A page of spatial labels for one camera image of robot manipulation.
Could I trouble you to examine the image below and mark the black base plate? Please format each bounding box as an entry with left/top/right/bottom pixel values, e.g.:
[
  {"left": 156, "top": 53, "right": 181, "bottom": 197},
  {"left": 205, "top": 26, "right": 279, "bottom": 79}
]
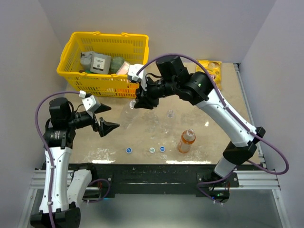
[{"left": 41, "top": 162, "right": 239, "bottom": 199}]

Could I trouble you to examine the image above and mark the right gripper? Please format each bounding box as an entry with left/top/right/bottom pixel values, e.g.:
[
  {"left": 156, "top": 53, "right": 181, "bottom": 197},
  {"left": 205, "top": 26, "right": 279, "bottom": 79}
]
[{"left": 135, "top": 74, "right": 178, "bottom": 108}]

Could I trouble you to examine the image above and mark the grey pouch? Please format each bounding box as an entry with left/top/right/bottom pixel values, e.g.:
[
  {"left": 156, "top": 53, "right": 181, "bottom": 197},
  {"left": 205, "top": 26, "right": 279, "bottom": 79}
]
[{"left": 80, "top": 51, "right": 94, "bottom": 70}]

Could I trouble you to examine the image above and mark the blue bottle cap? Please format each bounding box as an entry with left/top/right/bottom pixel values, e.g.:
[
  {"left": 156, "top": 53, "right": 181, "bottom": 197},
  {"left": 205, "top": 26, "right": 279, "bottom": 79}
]
[{"left": 159, "top": 146, "right": 166, "bottom": 152}]

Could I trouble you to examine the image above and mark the green white bottle cap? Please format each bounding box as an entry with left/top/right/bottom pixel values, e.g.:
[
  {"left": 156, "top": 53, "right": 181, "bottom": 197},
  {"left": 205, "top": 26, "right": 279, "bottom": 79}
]
[{"left": 149, "top": 147, "right": 155, "bottom": 153}]

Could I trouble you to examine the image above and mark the green scrub sponge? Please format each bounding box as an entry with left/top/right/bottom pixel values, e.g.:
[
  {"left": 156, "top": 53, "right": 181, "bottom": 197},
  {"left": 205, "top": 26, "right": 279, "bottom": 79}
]
[{"left": 110, "top": 57, "right": 125, "bottom": 74}]

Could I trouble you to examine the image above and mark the orange drink bottle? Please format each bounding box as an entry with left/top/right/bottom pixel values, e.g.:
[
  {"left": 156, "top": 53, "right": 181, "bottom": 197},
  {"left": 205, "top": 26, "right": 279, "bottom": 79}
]
[{"left": 178, "top": 129, "right": 196, "bottom": 153}]

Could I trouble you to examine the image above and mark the grey box with label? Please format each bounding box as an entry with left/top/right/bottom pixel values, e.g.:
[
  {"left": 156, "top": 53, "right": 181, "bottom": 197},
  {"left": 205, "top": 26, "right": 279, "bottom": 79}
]
[{"left": 90, "top": 53, "right": 112, "bottom": 75}]

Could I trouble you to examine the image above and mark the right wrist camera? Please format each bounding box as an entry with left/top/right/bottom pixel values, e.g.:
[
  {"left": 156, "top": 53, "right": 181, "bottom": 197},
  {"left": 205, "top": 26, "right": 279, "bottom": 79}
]
[{"left": 127, "top": 64, "right": 143, "bottom": 83}]

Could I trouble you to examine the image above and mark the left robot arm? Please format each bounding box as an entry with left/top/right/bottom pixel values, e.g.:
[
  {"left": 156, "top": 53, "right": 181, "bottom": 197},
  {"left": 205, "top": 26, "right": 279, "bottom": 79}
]
[{"left": 30, "top": 95, "right": 119, "bottom": 228}]

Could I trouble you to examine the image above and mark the yellow plastic basket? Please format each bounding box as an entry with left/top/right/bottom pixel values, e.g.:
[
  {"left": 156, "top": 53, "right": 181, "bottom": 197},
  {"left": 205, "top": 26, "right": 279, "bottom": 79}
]
[{"left": 57, "top": 31, "right": 149, "bottom": 98}]

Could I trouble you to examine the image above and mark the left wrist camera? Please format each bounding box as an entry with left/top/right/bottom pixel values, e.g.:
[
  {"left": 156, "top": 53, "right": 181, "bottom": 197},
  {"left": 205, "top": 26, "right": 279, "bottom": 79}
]
[{"left": 79, "top": 90, "right": 101, "bottom": 113}]

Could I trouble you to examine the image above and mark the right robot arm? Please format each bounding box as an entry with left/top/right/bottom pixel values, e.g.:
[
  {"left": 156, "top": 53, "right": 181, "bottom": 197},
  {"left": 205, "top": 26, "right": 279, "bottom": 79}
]
[{"left": 128, "top": 55, "right": 266, "bottom": 187}]

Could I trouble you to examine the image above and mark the pink packet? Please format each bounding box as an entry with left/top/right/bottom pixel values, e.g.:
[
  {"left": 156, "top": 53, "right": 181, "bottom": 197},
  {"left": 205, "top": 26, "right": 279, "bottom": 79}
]
[{"left": 116, "top": 61, "right": 130, "bottom": 75}]

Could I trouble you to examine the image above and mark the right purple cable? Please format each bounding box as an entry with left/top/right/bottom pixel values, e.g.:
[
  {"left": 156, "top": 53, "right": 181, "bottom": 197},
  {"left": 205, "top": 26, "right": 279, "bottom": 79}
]
[{"left": 139, "top": 53, "right": 290, "bottom": 175}]

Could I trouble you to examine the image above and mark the yellow chips bag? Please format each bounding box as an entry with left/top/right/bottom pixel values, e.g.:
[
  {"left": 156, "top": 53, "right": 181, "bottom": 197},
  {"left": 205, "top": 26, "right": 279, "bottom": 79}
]
[{"left": 198, "top": 60, "right": 222, "bottom": 90}]

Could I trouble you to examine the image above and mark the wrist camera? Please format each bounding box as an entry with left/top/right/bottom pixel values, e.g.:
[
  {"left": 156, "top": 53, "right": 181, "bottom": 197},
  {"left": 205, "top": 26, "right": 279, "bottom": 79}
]
[
  {"left": 127, "top": 64, "right": 143, "bottom": 83},
  {"left": 79, "top": 90, "right": 101, "bottom": 113}
]

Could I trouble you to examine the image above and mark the blue Pocari Sweat cap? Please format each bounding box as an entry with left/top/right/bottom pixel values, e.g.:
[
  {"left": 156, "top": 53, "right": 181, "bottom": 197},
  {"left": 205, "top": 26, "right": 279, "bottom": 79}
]
[{"left": 126, "top": 148, "right": 133, "bottom": 153}]

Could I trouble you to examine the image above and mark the clear bottle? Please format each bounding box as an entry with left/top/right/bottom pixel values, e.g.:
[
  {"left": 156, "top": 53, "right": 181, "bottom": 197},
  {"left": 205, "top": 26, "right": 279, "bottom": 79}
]
[
  {"left": 152, "top": 109, "right": 176, "bottom": 138},
  {"left": 119, "top": 99, "right": 138, "bottom": 129}
]

